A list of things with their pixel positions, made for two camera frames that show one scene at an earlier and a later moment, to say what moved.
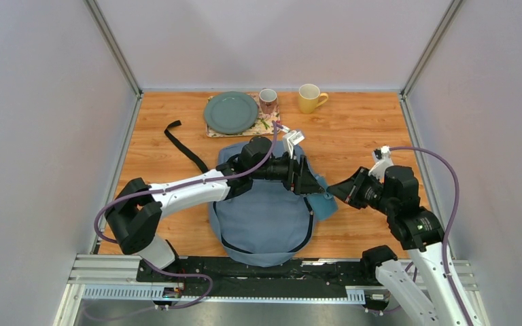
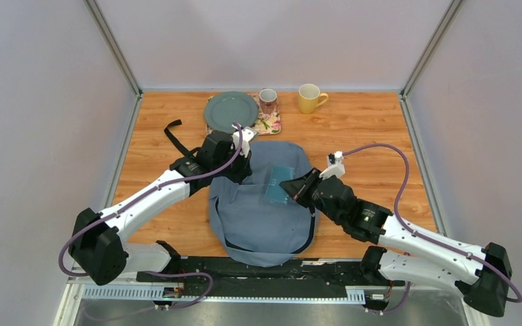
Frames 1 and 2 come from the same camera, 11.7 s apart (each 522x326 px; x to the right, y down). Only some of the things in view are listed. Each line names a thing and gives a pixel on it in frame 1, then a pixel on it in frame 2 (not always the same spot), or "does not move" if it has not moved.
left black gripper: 300,180 -> 245,170
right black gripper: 347,191 -> 299,188
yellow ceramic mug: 308,96 does not move
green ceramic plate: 231,112 does not move
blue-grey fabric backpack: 267,224 does not move
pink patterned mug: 268,100 does not move
